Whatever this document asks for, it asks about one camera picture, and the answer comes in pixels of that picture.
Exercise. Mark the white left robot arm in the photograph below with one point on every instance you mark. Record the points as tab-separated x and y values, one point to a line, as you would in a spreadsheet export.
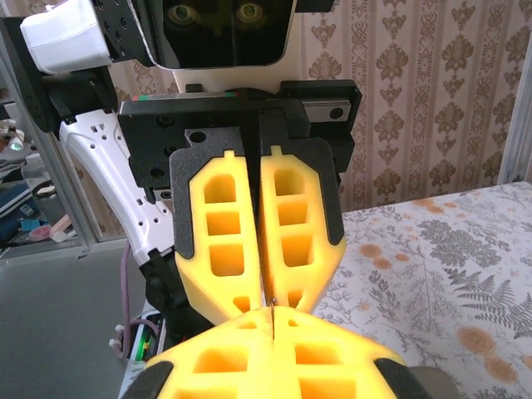
112	187

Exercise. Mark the blue box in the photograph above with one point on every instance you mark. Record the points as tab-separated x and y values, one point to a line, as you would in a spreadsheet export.
16	212

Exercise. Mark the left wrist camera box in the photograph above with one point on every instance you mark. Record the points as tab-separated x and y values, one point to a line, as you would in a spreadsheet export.
224	33

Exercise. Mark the pink plastic item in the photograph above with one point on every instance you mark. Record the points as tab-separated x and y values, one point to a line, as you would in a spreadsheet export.
41	232

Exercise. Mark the aluminium frame post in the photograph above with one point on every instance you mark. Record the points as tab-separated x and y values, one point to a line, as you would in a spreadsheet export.
517	124
79	208

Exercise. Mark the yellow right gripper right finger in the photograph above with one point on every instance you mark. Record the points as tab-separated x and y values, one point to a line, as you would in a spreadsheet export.
324	345

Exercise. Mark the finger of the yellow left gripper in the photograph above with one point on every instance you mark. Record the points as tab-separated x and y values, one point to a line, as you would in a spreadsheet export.
320	266
199	287

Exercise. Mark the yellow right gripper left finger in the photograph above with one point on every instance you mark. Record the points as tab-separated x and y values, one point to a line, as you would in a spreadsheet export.
232	382

